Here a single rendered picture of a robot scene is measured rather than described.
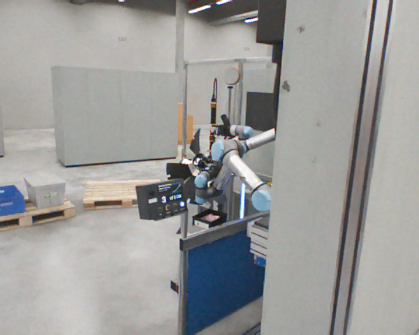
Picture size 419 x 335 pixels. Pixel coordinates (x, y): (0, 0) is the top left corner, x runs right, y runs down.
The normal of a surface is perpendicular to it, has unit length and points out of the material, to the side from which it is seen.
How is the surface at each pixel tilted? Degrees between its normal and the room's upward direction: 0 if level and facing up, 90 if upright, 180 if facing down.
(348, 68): 90
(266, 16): 90
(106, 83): 90
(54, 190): 95
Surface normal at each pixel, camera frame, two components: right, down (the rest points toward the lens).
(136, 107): 0.53, 0.21
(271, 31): -0.74, 0.12
